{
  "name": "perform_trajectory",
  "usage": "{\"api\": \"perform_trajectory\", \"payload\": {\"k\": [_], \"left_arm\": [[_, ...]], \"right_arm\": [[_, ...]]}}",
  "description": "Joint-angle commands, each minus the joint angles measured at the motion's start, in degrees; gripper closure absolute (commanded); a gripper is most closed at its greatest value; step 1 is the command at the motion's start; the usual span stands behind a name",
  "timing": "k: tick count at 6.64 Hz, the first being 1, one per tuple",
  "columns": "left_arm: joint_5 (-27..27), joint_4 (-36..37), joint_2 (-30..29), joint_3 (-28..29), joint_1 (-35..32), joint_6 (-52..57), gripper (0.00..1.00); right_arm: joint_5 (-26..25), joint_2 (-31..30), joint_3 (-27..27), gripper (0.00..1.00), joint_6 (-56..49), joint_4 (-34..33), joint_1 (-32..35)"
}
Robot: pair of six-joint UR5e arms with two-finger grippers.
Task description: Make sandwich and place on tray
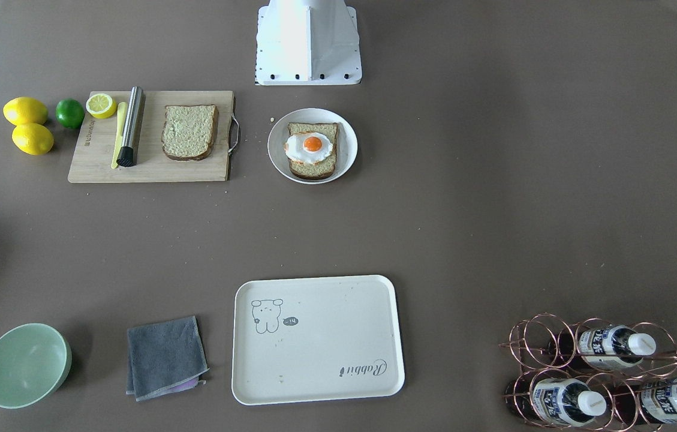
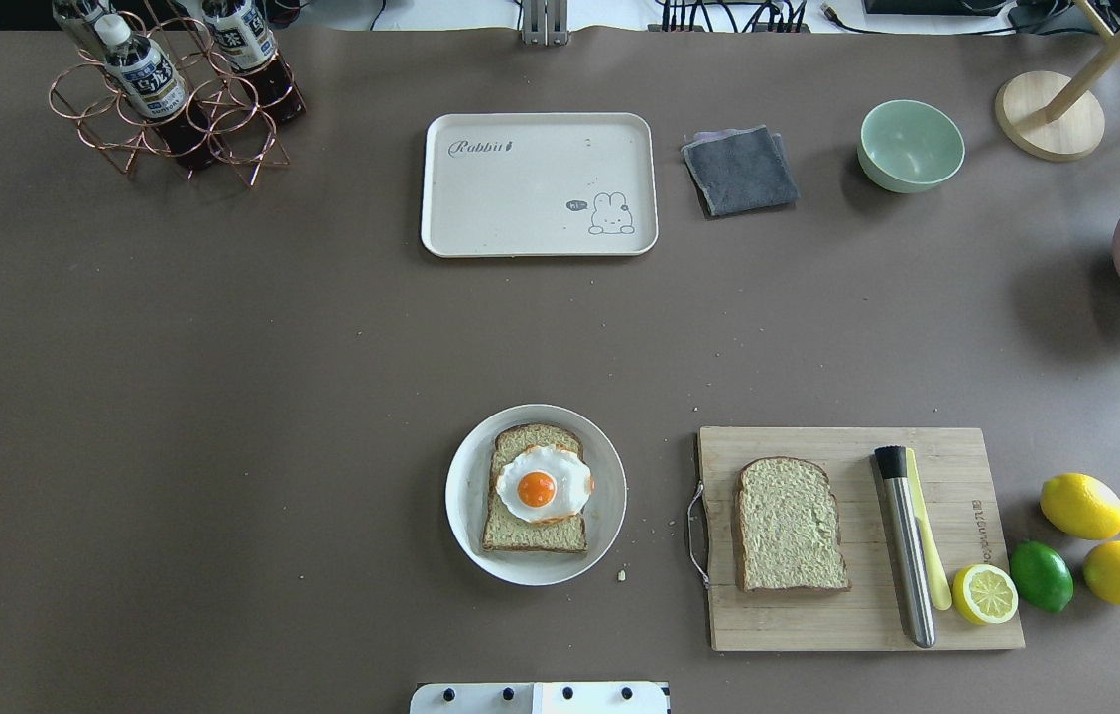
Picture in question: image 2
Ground bread slice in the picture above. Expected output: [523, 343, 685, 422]
[735, 455, 851, 592]
[480, 423, 588, 554]

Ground cream rabbit tray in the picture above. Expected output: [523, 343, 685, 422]
[420, 112, 659, 259]

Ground fried egg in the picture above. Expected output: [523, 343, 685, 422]
[495, 444, 594, 524]

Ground white round plate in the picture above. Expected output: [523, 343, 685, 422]
[445, 404, 628, 586]

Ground bread slice on plate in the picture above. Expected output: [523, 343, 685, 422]
[480, 423, 588, 554]

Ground grey folded cloth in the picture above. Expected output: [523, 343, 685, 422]
[681, 125, 800, 217]

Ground steel muddler black tip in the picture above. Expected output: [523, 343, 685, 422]
[874, 444, 936, 648]

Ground mint green bowl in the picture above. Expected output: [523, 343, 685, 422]
[857, 98, 965, 194]

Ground yellow plastic knife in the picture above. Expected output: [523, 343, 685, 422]
[904, 447, 953, 611]

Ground right tea bottle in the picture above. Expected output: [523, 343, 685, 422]
[200, 1, 305, 125]

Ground tea bottle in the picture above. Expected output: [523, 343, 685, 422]
[200, 1, 305, 125]
[93, 13, 215, 171]
[52, 0, 115, 62]

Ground half lemon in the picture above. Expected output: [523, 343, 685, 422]
[952, 563, 1019, 624]

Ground front tea bottle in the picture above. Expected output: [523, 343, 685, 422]
[93, 13, 215, 171]

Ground green lime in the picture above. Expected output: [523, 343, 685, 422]
[1009, 539, 1073, 613]

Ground upper whole lemon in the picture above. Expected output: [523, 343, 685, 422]
[1040, 473, 1120, 539]

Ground wooden mug tree stand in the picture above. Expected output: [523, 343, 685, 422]
[993, 1, 1120, 162]

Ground left tea bottle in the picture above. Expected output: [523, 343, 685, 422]
[52, 0, 115, 62]

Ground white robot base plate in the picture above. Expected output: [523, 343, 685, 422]
[410, 682, 672, 713]

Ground copper wire bottle rack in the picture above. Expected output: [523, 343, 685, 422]
[49, 1, 301, 185]

